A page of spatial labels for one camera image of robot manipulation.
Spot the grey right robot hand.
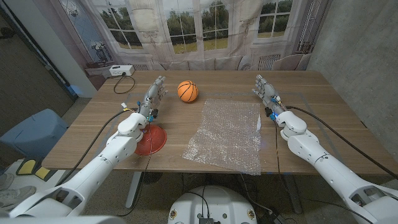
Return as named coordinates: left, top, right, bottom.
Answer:
left=252, top=74, right=286, bottom=117

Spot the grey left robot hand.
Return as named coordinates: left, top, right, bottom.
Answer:
left=138, top=75, right=169, bottom=119

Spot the orange mini basketball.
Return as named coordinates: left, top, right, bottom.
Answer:
left=177, top=80, right=200, bottom=103

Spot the clear bubble wrap sheet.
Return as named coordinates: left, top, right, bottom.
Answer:
left=182, top=98, right=262, bottom=176

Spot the red plastic plate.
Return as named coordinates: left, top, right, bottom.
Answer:
left=134, top=124, right=168, bottom=156

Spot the white power strip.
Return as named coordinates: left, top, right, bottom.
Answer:
left=109, top=64, right=136, bottom=77

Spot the printed window backdrop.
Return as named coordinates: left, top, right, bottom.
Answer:
left=32, top=0, right=332, bottom=91

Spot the white table leg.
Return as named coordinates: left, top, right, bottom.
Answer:
left=125, top=171, right=143, bottom=209

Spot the grey table leg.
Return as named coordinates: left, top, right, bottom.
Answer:
left=282, top=174, right=303, bottom=215

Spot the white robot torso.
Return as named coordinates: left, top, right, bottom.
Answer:
left=167, top=185, right=258, bottom=224

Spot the blue plastic stool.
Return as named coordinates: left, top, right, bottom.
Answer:
left=0, top=108, right=70, bottom=159

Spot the black floor power box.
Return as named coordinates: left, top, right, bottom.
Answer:
left=257, top=213, right=285, bottom=224

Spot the dark brown door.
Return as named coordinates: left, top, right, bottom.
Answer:
left=0, top=6, right=78, bottom=138

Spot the black power strip cord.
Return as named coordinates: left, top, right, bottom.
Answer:
left=113, top=73, right=136, bottom=95

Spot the thin black left wrist cable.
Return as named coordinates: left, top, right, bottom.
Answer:
left=118, top=121, right=154, bottom=217

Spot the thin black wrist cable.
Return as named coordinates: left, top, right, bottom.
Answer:
left=273, top=120, right=376, bottom=224
left=118, top=121, right=154, bottom=217

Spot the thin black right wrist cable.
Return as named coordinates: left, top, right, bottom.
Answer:
left=273, top=120, right=376, bottom=224

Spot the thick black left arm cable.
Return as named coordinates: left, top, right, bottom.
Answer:
left=55, top=107, right=138, bottom=187

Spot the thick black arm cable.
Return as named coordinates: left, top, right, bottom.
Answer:
left=55, top=107, right=138, bottom=187
left=285, top=105, right=398, bottom=180

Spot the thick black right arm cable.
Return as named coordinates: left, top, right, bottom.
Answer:
left=285, top=105, right=398, bottom=180

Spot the black door handle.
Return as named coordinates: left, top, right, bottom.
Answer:
left=0, top=27, right=15, bottom=40

